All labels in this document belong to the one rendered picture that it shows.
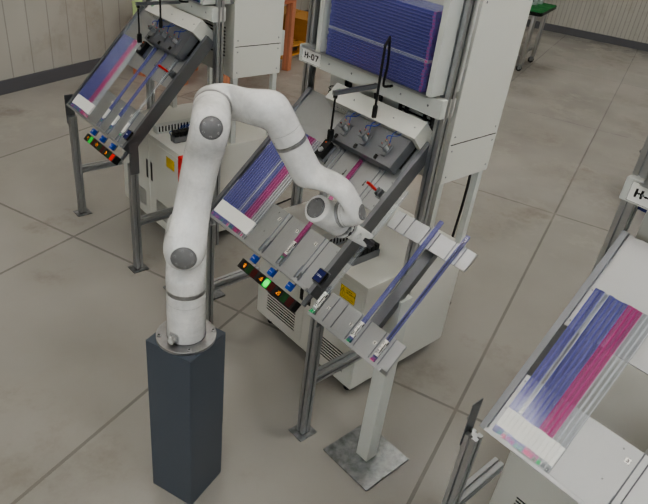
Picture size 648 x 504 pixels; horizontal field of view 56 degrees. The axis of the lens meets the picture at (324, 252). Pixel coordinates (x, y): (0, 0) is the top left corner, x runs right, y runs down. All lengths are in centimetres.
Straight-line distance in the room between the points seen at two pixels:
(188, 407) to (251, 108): 99
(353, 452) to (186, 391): 88
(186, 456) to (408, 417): 105
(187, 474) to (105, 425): 54
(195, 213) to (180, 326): 40
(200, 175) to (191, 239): 18
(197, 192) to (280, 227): 79
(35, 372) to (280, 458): 116
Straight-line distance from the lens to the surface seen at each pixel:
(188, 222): 172
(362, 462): 263
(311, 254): 230
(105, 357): 305
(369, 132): 241
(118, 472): 259
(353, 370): 274
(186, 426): 216
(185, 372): 199
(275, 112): 161
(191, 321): 193
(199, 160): 165
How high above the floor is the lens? 202
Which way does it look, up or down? 32 degrees down
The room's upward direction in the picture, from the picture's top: 8 degrees clockwise
